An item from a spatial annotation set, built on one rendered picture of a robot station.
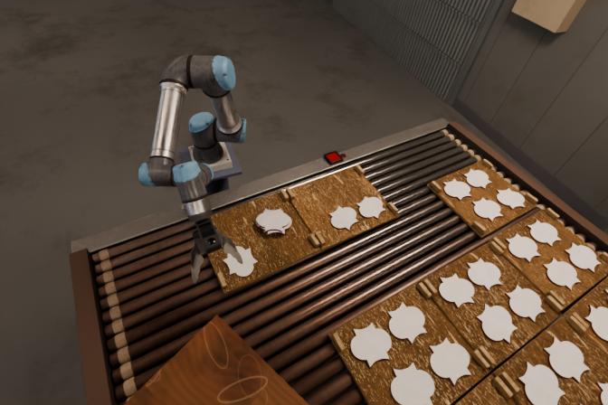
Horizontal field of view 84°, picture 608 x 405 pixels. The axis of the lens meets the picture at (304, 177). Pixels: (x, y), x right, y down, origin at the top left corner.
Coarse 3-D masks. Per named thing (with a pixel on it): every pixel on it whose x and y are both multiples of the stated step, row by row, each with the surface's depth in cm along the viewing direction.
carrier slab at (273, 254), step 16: (240, 208) 147; (256, 208) 147; (272, 208) 148; (288, 208) 149; (224, 224) 140; (240, 224) 141; (304, 224) 144; (240, 240) 135; (256, 240) 136; (272, 240) 137; (288, 240) 137; (304, 240) 138; (208, 256) 130; (224, 256) 130; (256, 256) 131; (272, 256) 132; (288, 256) 132; (304, 256) 133; (224, 272) 125; (256, 272) 126; (272, 272) 128
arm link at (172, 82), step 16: (176, 64) 115; (160, 80) 115; (176, 80) 114; (160, 96) 114; (176, 96) 114; (160, 112) 111; (176, 112) 113; (160, 128) 109; (176, 128) 112; (160, 144) 107; (160, 160) 106; (144, 176) 104; (160, 176) 105
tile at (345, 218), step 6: (342, 210) 150; (348, 210) 150; (354, 210) 150; (330, 216) 148; (336, 216) 147; (342, 216) 147; (348, 216) 148; (354, 216) 148; (336, 222) 145; (342, 222) 145; (348, 222) 145; (354, 222) 145; (336, 228) 143; (342, 228) 143; (348, 228) 143
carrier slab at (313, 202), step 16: (336, 176) 165; (352, 176) 166; (304, 192) 156; (320, 192) 157; (336, 192) 158; (352, 192) 159; (368, 192) 160; (304, 208) 150; (320, 208) 151; (336, 208) 151; (352, 208) 152; (384, 208) 154; (320, 224) 144; (368, 224) 147; (336, 240) 139
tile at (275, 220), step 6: (270, 210) 142; (276, 210) 143; (258, 216) 140; (264, 216) 140; (270, 216) 140; (276, 216) 140; (282, 216) 141; (288, 216) 141; (258, 222) 137; (264, 222) 138; (270, 222) 138; (276, 222) 138; (282, 222) 138; (288, 222) 139; (270, 228) 136; (276, 228) 136
